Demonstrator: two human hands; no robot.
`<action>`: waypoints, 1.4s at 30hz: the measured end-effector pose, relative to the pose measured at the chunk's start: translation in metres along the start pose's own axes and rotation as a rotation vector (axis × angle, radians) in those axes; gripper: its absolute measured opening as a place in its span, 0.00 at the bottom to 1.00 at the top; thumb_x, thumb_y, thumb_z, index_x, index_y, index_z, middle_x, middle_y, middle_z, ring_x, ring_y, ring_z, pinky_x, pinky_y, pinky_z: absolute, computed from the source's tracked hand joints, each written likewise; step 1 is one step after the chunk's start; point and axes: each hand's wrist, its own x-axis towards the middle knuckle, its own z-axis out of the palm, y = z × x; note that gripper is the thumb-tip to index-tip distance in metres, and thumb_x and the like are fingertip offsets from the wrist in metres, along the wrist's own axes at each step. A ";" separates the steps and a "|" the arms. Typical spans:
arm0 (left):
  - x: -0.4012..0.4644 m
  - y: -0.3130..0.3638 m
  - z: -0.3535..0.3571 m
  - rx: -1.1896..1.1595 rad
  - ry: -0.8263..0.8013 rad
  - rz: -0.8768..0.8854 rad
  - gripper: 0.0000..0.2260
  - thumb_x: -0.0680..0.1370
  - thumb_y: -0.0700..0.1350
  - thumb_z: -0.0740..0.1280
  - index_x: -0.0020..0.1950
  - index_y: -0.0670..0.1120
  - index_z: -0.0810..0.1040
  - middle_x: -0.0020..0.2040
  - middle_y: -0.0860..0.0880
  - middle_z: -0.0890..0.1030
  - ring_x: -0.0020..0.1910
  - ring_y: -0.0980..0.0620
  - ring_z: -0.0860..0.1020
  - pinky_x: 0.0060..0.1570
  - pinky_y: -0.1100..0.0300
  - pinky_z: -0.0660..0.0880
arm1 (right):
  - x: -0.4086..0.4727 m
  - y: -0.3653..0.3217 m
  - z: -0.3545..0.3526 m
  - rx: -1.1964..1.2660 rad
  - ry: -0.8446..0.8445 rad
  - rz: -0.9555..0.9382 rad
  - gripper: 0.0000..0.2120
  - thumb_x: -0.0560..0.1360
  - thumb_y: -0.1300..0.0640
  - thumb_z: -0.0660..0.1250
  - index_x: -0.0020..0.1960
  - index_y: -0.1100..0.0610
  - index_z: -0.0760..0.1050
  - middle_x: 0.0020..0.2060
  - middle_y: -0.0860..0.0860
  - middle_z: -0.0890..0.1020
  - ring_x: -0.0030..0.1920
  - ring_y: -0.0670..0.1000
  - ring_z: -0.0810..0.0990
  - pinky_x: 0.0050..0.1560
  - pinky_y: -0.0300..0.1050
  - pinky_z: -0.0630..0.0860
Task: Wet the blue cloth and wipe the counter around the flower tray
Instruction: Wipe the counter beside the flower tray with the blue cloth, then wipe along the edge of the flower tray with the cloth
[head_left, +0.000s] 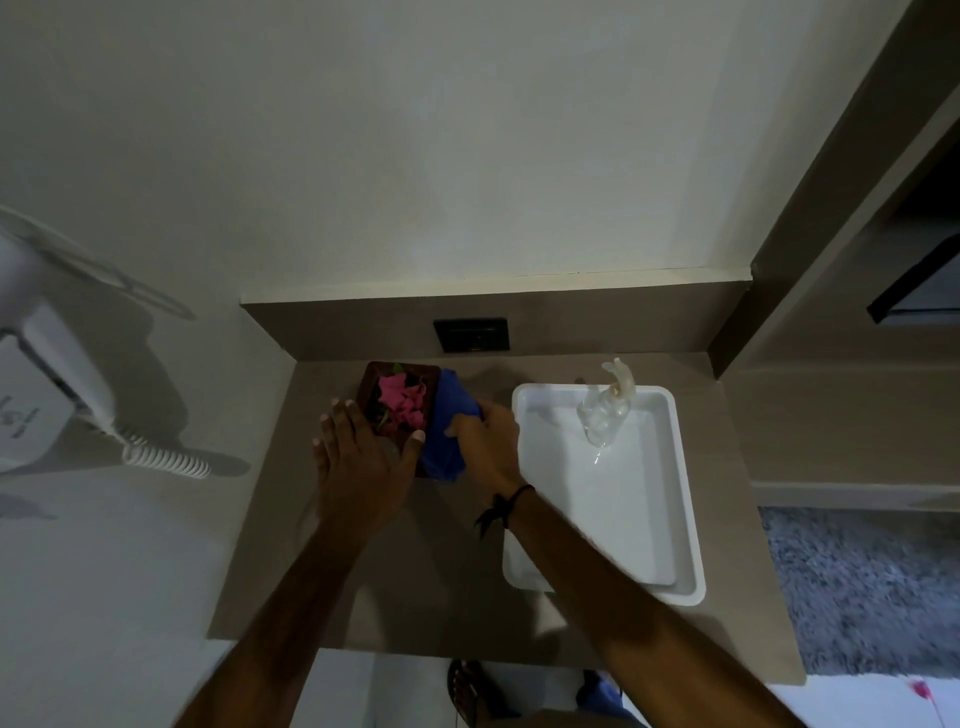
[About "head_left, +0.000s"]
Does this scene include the white rectangular tray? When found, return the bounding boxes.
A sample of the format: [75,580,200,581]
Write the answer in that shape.
[501,382,708,607]

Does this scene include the person's left hand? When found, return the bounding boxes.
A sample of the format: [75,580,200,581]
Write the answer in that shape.
[312,399,427,546]

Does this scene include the person's right forearm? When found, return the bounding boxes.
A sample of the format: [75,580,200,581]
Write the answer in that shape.
[504,489,810,728]

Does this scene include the blue shorts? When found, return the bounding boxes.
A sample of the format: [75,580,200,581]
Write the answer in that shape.
[575,669,648,728]

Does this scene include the person's left forearm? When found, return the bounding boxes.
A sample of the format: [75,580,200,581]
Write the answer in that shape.
[172,517,391,728]

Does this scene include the clear crumpled plastic bag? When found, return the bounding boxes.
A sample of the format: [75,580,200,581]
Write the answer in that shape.
[575,357,639,468]

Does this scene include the brown wooden tray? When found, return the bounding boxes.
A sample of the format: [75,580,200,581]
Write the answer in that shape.
[354,361,442,453]

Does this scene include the white hair dryer holder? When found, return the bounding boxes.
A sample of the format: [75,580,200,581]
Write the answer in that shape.
[0,330,80,475]

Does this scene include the black bar handle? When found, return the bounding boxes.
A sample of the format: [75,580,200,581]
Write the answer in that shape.
[867,234,960,325]

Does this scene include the white coiled cord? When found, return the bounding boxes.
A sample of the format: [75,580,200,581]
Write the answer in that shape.
[112,423,213,480]

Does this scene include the black wristband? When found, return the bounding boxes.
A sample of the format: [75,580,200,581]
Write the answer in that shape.
[474,483,537,540]

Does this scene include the grey shaggy rug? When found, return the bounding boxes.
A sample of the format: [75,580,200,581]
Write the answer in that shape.
[757,506,960,680]

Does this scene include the pink flower petals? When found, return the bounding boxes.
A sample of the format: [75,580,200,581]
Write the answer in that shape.
[377,372,429,435]

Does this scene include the person's right hand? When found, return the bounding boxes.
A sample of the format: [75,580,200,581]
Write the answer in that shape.
[446,399,528,501]

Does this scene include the black wall socket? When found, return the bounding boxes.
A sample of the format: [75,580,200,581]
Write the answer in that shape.
[432,317,511,354]

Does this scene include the blue cloth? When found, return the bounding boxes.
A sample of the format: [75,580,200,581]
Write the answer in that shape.
[416,367,482,482]

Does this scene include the white hair dryer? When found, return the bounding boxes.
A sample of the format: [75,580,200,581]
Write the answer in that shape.
[0,225,125,440]

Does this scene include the brown wooden cabinet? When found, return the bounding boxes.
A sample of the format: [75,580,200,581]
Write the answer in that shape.
[707,0,960,513]

